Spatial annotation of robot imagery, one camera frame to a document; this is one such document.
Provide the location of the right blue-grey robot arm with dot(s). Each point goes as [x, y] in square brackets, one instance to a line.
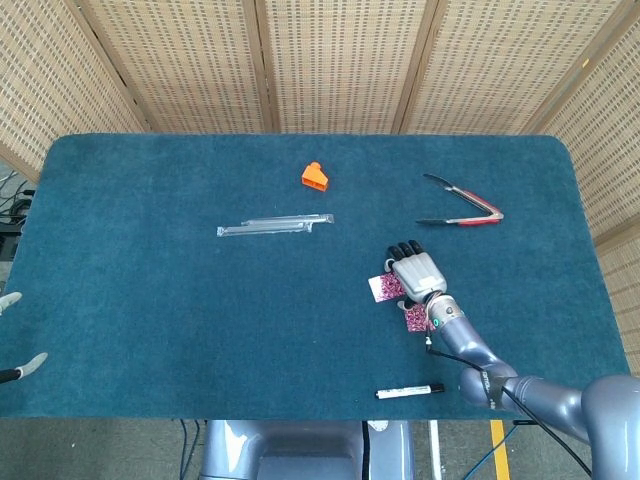
[460, 335]

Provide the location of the woven rattan screen panel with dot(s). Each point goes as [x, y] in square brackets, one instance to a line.
[615, 125]
[500, 65]
[190, 65]
[345, 65]
[50, 75]

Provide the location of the blue plush table cover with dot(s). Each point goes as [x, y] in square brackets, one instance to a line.
[200, 310]

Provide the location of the white black marker pen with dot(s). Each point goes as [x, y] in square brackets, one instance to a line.
[405, 392]

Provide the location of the blue-grey robot torso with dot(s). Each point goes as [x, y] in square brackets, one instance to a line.
[300, 450]

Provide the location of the black equipment box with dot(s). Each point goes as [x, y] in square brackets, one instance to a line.
[9, 242]

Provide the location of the pink patterned card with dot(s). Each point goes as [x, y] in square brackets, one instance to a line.
[385, 289]
[415, 321]

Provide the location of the orange plastic block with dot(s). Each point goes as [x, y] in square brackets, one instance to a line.
[314, 177]

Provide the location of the clear wrapped plastic straw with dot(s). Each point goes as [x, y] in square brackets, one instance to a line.
[265, 231]
[290, 219]

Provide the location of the yellow floor tape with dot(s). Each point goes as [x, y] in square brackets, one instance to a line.
[501, 450]

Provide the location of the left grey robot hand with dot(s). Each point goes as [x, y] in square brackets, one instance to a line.
[12, 300]

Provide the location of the white metal post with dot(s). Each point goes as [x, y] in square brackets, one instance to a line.
[435, 450]

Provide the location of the black bar under table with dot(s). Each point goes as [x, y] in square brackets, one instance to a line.
[525, 422]

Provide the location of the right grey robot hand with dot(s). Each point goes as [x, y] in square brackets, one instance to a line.
[420, 275]

